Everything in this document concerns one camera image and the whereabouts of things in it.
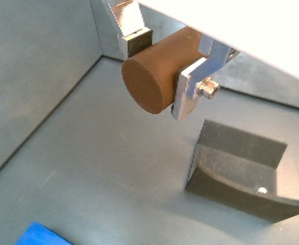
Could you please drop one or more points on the black curved cradle stand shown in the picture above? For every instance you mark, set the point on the black curved cradle stand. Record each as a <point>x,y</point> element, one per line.
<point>234,171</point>

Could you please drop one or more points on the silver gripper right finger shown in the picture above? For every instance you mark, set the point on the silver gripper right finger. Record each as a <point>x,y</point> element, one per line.
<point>195,81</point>

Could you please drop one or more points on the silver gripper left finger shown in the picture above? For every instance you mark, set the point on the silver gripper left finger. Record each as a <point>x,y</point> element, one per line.
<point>134,35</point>

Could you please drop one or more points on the blue shape sorter board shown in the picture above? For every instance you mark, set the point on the blue shape sorter board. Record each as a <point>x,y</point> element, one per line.
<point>40,235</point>

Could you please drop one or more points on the brown cylinder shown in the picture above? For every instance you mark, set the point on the brown cylinder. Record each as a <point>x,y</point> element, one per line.
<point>151,71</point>

